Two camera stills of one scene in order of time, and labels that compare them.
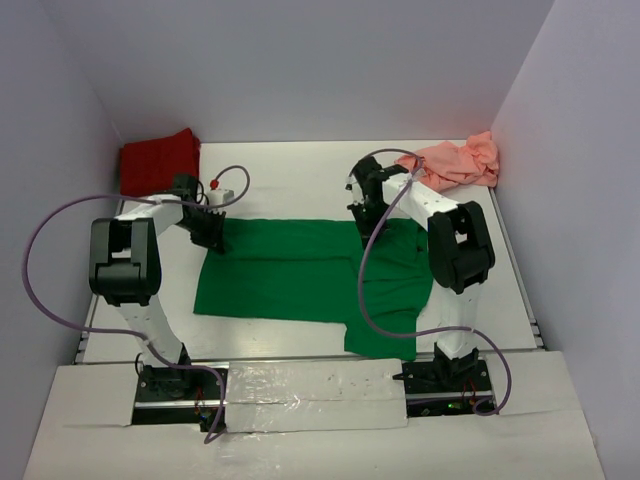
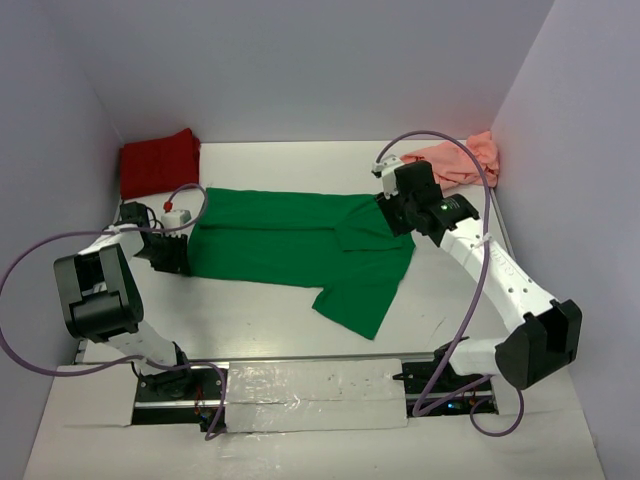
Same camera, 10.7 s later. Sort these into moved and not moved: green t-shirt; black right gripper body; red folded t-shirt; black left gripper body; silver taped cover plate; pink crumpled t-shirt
Moved: black left gripper body; green t-shirt; black right gripper body
Not moved: pink crumpled t-shirt; red folded t-shirt; silver taped cover plate
